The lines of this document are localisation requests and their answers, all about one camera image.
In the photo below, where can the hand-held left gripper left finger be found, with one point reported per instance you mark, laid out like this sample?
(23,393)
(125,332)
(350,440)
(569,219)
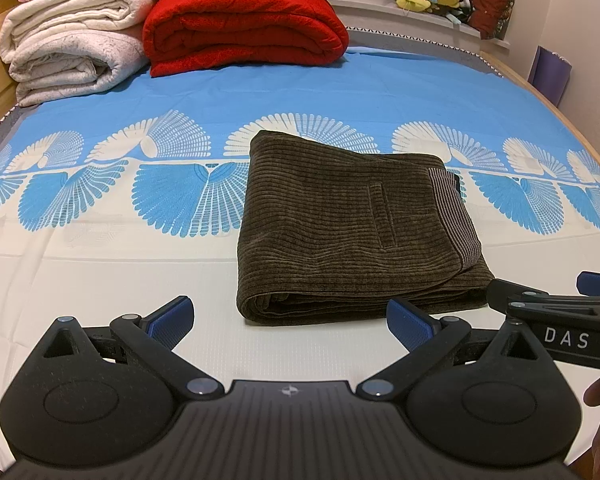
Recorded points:
(172,319)

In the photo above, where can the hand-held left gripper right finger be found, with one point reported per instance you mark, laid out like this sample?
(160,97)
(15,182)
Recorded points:
(409,322)

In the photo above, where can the blue white printed bed sheet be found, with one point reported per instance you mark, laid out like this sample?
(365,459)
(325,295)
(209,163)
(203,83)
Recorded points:
(130,260)

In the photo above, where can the purple board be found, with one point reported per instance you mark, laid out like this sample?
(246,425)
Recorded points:
(550,75)

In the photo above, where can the white speckled folded quilt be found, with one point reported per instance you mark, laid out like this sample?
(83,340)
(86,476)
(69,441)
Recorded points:
(75,65)

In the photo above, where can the dark red cushion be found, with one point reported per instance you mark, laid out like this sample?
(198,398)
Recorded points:
(492,7)

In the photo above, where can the white windowsill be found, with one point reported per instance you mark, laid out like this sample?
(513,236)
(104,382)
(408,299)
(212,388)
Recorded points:
(405,17)

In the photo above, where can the red folded blanket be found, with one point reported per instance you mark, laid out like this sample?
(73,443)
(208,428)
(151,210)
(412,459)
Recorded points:
(245,25)

